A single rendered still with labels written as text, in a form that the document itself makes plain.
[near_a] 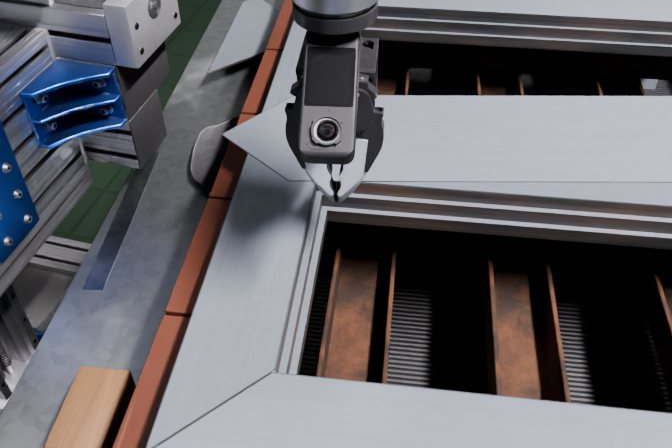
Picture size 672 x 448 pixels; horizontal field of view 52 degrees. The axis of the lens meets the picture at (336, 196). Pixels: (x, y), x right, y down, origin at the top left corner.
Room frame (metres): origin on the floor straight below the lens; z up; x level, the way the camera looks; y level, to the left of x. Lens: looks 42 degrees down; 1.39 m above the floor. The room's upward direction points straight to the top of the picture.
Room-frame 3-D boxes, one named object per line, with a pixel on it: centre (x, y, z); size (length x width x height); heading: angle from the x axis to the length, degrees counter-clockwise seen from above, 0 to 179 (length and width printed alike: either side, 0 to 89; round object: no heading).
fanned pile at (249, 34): (1.27, 0.15, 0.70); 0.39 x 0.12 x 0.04; 173
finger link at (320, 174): (0.54, 0.01, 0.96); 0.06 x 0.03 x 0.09; 174
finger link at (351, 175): (0.54, -0.02, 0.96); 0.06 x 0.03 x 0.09; 174
